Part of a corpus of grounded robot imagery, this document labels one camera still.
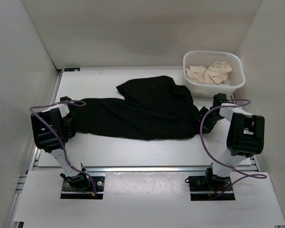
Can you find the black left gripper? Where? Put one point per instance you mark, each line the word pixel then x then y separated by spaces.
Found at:
pixel 69 129

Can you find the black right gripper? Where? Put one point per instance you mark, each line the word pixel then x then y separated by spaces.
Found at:
pixel 207 128

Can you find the black trousers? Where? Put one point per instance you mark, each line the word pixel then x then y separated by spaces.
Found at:
pixel 152 108

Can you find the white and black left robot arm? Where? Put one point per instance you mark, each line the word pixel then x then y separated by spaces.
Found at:
pixel 51 126

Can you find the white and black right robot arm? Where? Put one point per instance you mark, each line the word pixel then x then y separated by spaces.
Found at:
pixel 245 138

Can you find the beige trousers in basket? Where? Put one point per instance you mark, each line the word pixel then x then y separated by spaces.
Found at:
pixel 215 74

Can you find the white plastic laundry basket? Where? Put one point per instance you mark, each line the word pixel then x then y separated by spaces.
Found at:
pixel 204 58

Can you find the black corner label sticker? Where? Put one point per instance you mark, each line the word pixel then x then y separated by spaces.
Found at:
pixel 72 69

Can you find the white front cover board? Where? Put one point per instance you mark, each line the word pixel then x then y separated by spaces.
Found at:
pixel 146 200

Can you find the aluminium front frame rail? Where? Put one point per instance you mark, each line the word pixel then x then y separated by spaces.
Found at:
pixel 133 169

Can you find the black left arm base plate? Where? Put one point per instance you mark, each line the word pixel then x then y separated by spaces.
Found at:
pixel 97 186

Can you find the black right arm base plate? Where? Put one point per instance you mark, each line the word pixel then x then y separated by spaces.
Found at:
pixel 213 191

